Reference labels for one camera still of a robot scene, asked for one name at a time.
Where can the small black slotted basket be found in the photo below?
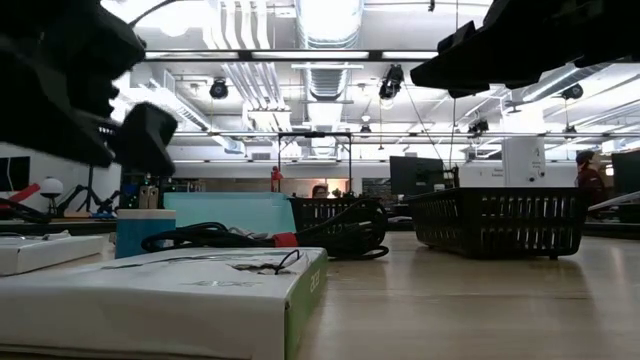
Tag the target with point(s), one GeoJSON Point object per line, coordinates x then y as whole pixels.
{"type": "Point", "coordinates": [315, 212]}

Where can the white column box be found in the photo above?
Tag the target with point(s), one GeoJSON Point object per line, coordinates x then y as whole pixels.
{"type": "Point", "coordinates": [524, 161]}

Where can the silver ceiling duct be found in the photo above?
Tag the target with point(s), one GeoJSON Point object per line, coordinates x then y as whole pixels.
{"type": "Point", "coordinates": [327, 22]}

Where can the black aluminium rig frame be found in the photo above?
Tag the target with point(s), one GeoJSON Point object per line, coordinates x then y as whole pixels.
{"type": "Point", "coordinates": [250, 55]}

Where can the translucent teal plastic bin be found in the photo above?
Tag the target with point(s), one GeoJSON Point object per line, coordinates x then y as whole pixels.
{"type": "Point", "coordinates": [225, 210]}

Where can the background black robot arms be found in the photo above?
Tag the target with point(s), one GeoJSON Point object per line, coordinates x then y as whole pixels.
{"type": "Point", "coordinates": [90, 200]}

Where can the person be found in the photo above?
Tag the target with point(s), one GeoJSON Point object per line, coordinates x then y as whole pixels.
{"type": "Point", "coordinates": [591, 177]}
{"type": "Point", "coordinates": [320, 191]}

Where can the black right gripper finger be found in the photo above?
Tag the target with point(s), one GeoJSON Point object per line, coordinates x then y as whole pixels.
{"type": "Point", "coordinates": [460, 61]}
{"type": "Point", "coordinates": [460, 81]}

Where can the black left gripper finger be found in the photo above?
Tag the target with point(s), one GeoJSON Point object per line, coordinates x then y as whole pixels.
{"type": "Point", "coordinates": [145, 137]}
{"type": "Point", "coordinates": [50, 132]}

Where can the black hanging ceiling camera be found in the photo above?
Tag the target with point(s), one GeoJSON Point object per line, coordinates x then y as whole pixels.
{"type": "Point", "coordinates": [478, 127]}
{"type": "Point", "coordinates": [572, 92]}
{"type": "Point", "coordinates": [391, 82]}
{"type": "Point", "coordinates": [218, 89]}

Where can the black computer monitor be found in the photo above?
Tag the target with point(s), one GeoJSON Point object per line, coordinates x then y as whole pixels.
{"type": "Point", "coordinates": [416, 175]}

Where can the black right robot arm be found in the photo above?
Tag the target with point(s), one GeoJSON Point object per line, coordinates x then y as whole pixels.
{"type": "Point", "coordinates": [610, 30]}

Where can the large black slotted basket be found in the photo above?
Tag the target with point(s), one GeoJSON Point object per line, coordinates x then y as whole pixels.
{"type": "Point", "coordinates": [500, 222]}

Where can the dark wall monitor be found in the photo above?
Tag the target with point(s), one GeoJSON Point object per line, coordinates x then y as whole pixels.
{"type": "Point", "coordinates": [14, 173]}

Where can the small cube with white top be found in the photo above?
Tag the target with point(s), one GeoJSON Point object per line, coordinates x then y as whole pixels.
{"type": "Point", "coordinates": [142, 232]}

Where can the white acer product box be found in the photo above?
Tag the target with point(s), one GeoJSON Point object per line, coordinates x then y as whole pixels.
{"type": "Point", "coordinates": [150, 305]}

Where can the white globe lamp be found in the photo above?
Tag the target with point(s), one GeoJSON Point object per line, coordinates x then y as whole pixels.
{"type": "Point", "coordinates": [51, 187]}

